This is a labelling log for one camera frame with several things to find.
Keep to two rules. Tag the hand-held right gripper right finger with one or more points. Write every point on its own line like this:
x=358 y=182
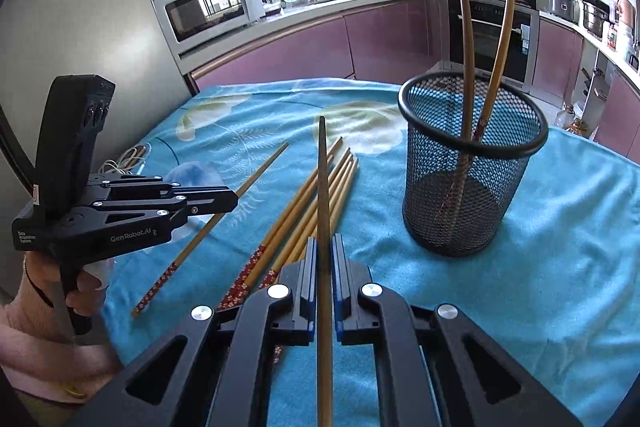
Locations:
x=339 y=292

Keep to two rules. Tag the red-ended bamboo chopstick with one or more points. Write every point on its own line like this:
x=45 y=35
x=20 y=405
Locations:
x=217 y=220
x=502 y=47
x=324 y=187
x=467 y=57

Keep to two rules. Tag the pink kettle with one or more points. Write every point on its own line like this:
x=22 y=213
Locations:
x=626 y=11

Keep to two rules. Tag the black built-in oven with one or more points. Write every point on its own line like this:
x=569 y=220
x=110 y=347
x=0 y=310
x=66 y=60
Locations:
x=490 y=32

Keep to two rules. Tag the steel rice cooker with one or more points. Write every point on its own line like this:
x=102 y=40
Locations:
x=560 y=3

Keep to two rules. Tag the black mesh utensil holder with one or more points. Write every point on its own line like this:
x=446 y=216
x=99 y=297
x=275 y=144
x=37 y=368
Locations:
x=505 y=187

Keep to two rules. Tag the person's left hand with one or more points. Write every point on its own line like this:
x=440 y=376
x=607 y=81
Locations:
x=91 y=294

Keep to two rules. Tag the grey refrigerator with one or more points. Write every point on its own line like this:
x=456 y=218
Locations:
x=75 y=7

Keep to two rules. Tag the silver microwave oven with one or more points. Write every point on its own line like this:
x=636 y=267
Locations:
x=200 y=12

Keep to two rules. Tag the steel stock pot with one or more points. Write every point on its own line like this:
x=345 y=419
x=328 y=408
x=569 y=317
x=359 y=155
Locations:
x=595 y=19

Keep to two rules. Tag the bunch of bamboo chopsticks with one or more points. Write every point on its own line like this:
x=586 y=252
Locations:
x=295 y=217

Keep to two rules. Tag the short purple base cabinet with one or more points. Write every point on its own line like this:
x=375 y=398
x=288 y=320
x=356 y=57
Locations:
x=560 y=52

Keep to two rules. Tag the plastic oil bottle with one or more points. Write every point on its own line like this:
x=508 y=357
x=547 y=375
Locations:
x=572 y=117

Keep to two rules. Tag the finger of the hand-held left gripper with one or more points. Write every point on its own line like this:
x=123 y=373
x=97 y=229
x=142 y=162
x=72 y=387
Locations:
x=150 y=214
x=150 y=184

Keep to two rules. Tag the long purple base cabinet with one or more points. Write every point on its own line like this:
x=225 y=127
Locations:
x=310 y=47

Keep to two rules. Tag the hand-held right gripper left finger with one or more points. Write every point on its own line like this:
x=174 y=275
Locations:
x=312 y=279

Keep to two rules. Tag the blue floral tablecloth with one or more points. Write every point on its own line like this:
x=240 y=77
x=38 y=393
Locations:
x=550 y=232

